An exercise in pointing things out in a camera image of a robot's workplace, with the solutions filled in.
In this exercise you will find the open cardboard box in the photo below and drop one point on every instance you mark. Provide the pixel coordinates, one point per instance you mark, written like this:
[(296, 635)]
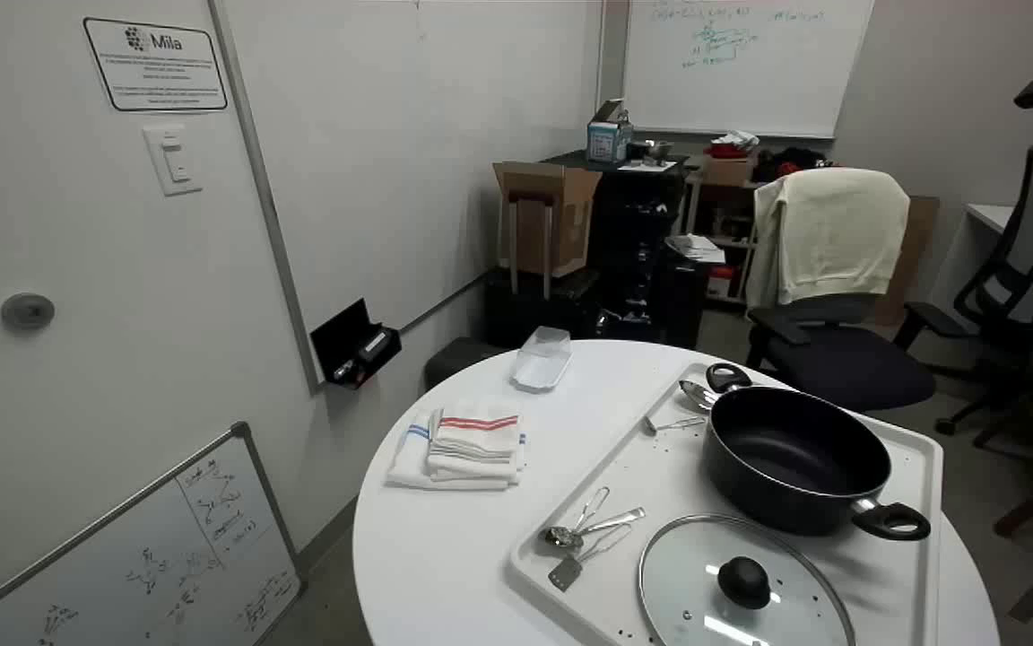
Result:
[(563, 203)]

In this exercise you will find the white desk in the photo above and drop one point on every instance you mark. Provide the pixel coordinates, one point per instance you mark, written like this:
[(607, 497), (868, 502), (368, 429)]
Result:
[(996, 217)]

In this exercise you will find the white light switch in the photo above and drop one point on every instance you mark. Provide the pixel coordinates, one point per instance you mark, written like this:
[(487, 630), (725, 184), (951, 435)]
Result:
[(174, 162)]

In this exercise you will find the flat brown cardboard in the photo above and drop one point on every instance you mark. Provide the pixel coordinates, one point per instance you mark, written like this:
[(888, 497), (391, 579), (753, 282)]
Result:
[(920, 257)]

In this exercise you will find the black eraser holder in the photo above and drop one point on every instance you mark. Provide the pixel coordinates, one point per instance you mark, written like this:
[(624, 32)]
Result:
[(340, 343)]

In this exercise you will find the wooden shelf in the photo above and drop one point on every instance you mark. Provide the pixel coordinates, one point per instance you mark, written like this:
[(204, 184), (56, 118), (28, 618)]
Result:
[(725, 210)]

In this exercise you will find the round grey wall knob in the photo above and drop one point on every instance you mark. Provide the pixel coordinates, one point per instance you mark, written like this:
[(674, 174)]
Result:
[(27, 314)]

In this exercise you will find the black cooking pot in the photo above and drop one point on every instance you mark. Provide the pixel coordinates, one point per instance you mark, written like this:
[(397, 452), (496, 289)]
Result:
[(797, 451)]

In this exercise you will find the white papers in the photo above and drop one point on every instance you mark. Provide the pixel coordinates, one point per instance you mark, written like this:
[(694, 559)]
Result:
[(697, 247)]

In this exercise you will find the black bag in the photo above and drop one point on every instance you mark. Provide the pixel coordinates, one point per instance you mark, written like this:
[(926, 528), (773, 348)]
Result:
[(791, 162)]

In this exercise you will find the large wall whiteboard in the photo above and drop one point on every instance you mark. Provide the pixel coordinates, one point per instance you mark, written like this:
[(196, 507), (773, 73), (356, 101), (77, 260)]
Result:
[(419, 143)]

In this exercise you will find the white towel with red stripe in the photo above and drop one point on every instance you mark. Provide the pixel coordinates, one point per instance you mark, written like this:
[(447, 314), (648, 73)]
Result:
[(473, 430)]

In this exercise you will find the black filing cabinet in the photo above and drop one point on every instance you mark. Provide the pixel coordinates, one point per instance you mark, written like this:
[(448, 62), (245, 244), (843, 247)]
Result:
[(635, 252)]

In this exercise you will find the small metal scraper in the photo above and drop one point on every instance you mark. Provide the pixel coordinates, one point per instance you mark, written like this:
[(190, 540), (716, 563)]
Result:
[(563, 570)]

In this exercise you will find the black crate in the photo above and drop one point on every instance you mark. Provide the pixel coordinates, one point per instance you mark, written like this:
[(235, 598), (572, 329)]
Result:
[(539, 311)]

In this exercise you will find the clear plastic container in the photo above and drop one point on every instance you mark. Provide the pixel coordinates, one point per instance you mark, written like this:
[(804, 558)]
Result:
[(539, 360)]

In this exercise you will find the small framed whiteboard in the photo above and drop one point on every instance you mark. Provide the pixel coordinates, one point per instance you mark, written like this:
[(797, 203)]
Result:
[(146, 559)]

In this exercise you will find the white wall sign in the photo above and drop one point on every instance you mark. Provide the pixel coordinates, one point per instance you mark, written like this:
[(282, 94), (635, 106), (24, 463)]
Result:
[(160, 65)]

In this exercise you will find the whiteboard with green writing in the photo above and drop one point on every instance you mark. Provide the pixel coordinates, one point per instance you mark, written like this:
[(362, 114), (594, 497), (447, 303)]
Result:
[(743, 73)]

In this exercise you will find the red item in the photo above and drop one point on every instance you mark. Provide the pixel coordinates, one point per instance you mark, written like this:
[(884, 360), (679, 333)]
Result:
[(733, 148)]

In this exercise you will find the dark floor object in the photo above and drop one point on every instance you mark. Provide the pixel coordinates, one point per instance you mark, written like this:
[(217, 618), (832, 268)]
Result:
[(459, 360)]

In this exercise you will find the cream cloth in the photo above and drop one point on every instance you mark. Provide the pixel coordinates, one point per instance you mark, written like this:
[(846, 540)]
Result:
[(832, 235)]

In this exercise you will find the glass lid with black knob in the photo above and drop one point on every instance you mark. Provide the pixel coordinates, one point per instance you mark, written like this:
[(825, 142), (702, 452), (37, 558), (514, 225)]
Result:
[(681, 587)]

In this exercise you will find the black mesh office chair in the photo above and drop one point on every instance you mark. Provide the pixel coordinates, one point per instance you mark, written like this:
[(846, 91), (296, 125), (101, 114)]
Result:
[(1018, 252)]

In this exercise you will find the blue tissue box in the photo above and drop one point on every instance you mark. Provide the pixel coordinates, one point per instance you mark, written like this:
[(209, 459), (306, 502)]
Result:
[(607, 138)]

